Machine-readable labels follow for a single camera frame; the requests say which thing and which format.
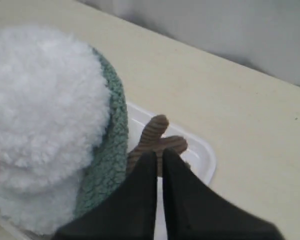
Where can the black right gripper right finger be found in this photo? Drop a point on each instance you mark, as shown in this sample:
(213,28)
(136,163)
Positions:
(195,212)

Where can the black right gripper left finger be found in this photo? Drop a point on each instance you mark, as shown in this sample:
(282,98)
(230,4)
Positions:
(129,213)

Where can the white plush snowman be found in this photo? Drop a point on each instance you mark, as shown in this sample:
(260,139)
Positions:
(54,110)

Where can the green fuzzy scarf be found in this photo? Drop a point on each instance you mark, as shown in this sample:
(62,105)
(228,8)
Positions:
(108,168)

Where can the white rectangular tray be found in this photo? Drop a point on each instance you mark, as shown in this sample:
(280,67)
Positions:
(199,155)

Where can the white backdrop curtain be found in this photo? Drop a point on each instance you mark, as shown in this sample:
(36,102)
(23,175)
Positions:
(263,35)

